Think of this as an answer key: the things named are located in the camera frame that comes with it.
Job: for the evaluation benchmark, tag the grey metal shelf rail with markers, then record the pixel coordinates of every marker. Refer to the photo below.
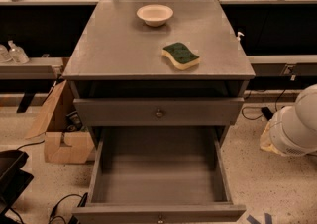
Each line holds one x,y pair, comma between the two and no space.
35,68

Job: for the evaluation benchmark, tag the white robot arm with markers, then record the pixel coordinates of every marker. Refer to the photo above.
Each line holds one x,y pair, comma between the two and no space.
307,98

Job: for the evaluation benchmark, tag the clear bottle at edge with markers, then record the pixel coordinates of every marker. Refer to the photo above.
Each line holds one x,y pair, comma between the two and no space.
4,54

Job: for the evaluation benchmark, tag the black tray stack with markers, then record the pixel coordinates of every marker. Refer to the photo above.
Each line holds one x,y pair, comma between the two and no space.
13,180

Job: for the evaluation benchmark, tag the green yellow sponge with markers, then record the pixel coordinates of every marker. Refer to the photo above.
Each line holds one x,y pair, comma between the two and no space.
180,56

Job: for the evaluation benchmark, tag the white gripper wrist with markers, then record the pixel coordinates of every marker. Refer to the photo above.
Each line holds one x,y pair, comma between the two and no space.
281,134

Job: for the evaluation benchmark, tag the blue floor tape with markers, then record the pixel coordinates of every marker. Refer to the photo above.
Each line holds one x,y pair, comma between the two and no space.
266,218

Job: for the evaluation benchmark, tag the black tool with cable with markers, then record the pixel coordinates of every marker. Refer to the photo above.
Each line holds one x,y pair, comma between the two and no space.
58,217

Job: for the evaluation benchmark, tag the grey top drawer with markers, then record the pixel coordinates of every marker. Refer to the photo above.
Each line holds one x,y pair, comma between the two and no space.
158,111

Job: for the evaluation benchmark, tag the grey drawer cabinet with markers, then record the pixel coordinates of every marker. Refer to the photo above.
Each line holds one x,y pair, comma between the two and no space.
119,56

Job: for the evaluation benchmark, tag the white pump bottle top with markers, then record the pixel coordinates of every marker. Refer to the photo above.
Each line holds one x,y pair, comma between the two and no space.
240,35

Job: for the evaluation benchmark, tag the black power adapter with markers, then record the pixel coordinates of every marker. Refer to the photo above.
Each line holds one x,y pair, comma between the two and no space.
266,112

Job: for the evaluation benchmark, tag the white bowl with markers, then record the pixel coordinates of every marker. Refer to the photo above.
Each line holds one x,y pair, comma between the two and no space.
155,15

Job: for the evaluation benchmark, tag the clear sanitizer bottle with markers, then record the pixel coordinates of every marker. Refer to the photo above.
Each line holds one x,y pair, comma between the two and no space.
17,54

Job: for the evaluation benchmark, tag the grey drawer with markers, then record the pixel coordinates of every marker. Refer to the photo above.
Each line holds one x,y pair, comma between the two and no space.
158,175
158,111

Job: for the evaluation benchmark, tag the cardboard box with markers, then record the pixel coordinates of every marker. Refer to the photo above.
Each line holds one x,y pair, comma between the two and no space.
61,146

